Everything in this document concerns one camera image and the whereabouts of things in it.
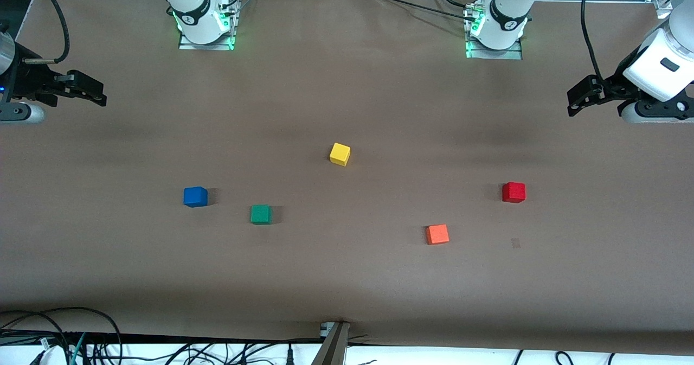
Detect blue cube block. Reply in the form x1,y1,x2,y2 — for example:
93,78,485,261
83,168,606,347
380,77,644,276
183,187,208,208

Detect black base power cable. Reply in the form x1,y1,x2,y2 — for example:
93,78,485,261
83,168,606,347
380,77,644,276
371,0,479,20

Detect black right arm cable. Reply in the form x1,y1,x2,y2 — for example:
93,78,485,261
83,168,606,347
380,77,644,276
24,0,71,65

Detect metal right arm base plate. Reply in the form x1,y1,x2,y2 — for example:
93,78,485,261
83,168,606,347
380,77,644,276
178,0,240,51

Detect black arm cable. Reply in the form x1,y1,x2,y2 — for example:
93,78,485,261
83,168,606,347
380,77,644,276
24,0,71,65
581,0,606,81

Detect teal cable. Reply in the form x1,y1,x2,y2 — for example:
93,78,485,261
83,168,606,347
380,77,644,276
66,332,87,365

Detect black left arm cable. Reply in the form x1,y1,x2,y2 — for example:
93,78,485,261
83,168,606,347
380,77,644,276
581,0,606,81

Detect metal camera mount bar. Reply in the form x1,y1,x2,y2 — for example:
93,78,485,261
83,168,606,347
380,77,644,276
311,321,351,365

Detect black looped cable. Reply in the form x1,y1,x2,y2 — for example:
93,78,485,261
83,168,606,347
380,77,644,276
0,306,123,365

